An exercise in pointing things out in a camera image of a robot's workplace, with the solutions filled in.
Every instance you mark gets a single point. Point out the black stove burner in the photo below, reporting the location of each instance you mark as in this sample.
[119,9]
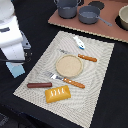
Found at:
[97,4]

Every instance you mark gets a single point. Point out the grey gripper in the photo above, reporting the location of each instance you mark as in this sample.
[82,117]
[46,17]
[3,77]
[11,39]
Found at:
[19,70]

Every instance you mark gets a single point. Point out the brown sausage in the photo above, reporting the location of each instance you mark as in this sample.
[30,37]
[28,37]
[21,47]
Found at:
[39,85]

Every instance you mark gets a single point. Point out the beige woven placemat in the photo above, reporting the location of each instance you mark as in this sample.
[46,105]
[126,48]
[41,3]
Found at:
[80,108]

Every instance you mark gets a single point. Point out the knife with orange handle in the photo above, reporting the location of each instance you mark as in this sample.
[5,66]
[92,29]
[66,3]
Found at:
[79,55]

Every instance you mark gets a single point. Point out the grey cooking pot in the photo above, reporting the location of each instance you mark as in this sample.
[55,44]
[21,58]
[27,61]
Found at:
[67,8]

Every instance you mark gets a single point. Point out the fork with orange handle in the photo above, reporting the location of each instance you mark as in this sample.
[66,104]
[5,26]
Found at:
[54,76]

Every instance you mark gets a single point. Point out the grey saucepan with handle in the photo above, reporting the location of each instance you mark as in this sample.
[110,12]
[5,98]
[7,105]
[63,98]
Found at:
[90,15]

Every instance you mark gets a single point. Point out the beige bowl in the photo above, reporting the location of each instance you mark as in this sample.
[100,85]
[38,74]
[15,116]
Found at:
[123,14]

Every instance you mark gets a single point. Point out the pink wooden stove board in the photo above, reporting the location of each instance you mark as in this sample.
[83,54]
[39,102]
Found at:
[109,13]

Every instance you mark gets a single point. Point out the yellow bread pastry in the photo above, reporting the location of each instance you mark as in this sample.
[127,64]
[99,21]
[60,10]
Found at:
[57,94]

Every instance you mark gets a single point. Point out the round beige plate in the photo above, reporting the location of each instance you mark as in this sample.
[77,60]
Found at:
[69,66]

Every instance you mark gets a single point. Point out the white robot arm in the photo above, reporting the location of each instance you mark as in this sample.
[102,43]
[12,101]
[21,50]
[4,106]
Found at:
[13,42]

